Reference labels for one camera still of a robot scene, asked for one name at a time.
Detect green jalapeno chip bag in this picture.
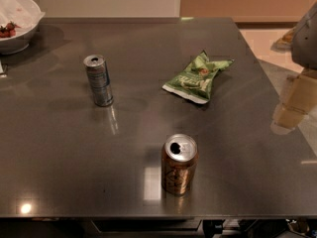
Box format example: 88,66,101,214
162,51,234,104

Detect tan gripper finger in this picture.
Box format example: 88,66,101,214
272,103,305,129
287,68,317,113

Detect orange soda can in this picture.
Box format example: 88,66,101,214
161,134,199,196

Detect white paper in bowl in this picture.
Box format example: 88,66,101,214
0,0,45,28

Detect tall silver energy drink can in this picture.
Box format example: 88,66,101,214
83,55,113,107

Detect white bowl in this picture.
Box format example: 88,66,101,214
0,0,46,56

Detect red strawberries in bowl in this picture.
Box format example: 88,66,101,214
0,22,18,38

